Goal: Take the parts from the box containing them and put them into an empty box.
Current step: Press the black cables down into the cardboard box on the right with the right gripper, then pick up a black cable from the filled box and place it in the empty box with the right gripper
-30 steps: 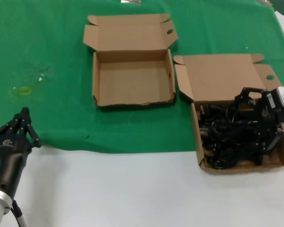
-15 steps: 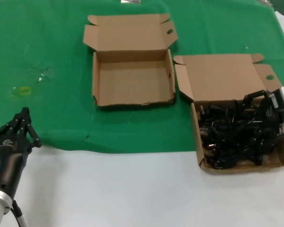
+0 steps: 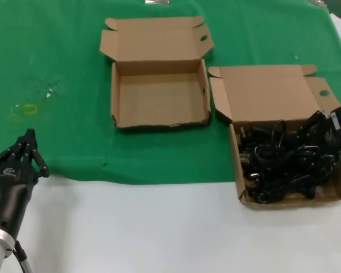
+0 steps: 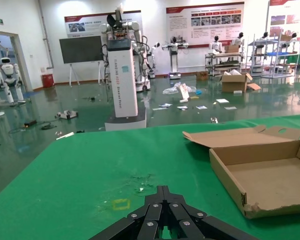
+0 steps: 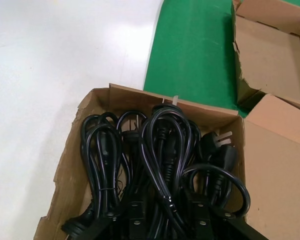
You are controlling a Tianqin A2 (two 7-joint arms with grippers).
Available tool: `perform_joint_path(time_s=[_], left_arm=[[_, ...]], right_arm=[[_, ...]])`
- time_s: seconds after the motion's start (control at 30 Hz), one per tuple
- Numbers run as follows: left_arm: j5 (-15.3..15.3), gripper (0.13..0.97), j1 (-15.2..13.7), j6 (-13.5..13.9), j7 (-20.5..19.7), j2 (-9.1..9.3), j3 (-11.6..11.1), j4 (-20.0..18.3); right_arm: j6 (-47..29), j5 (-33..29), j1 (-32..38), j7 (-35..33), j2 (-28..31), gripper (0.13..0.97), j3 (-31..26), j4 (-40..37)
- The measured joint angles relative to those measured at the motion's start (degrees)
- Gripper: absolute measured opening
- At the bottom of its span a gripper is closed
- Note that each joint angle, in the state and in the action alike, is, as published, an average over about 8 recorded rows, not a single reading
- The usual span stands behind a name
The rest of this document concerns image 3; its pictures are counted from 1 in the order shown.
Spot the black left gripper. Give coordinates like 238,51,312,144
0,128,51,239

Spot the green tablecloth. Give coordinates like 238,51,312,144
0,0,341,188

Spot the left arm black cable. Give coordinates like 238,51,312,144
13,240,34,273

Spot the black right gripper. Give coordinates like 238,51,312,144
300,110,341,168

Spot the open cardboard box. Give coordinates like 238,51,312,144
207,64,341,212

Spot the cardboard box with torn rim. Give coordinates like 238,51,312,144
99,16,215,132

